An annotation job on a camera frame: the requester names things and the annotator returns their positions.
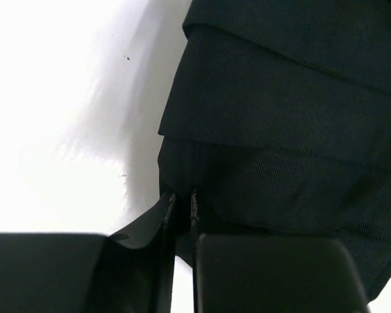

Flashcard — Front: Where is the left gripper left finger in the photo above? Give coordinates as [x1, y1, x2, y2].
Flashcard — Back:
[0, 191, 176, 312]

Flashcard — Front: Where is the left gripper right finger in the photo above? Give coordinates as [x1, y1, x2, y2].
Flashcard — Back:
[190, 193, 368, 312]

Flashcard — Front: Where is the black pleated skirt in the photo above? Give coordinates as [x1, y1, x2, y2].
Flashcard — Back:
[158, 1, 391, 300]

